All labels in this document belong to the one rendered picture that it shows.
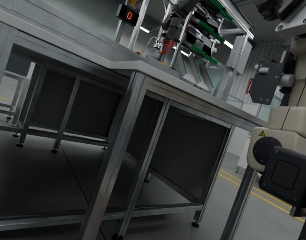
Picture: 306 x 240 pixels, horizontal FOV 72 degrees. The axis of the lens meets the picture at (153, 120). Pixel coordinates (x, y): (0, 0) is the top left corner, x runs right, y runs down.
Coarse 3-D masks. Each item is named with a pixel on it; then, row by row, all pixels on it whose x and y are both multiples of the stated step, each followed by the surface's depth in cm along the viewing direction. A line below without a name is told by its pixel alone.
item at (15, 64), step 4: (12, 56) 236; (16, 56) 238; (8, 60) 235; (12, 60) 237; (16, 60) 239; (20, 60) 242; (24, 60) 244; (28, 60) 246; (8, 64) 236; (12, 64) 238; (16, 64) 239; (20, 64) 243; (24, 64) 245; (28, 64) 247; (8, 68) 236; (12, 68) 239; (16, 68) 241; (20, 68) 243; (24, 68) 245; (28, 68) 248; (16, 72) 242; (20, 72) 244; (24, 72) 247
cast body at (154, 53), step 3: (153, 48) 126; (156, 48) 127; (150, 51) 128; (153, 51) 126; (156, 51) 127; (159, 51) 128; (150, 54) 128; (153, 54) 125; (156, 54) 126; (153, 57) 125; (156, 57) 126
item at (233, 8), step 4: (224, 0) 230; (228, 0) 234; (228, 4) 236; (232, 4) 239; (232, 8) 241; (236, 12) 248; (240, 16) 254; (244, 20) 260; (244, 24) 262; (248, 24) 268; (248, 28) 270; (220, 36) 316
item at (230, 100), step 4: (220, 92) 650; (216, 96) 645; (220, 96) 653; (228, 96) 672; (228, 100) 677; (232, 100) 686; (236, 100) 697; (232, 104) 690; (236, 104) 701; (240, 104) 711
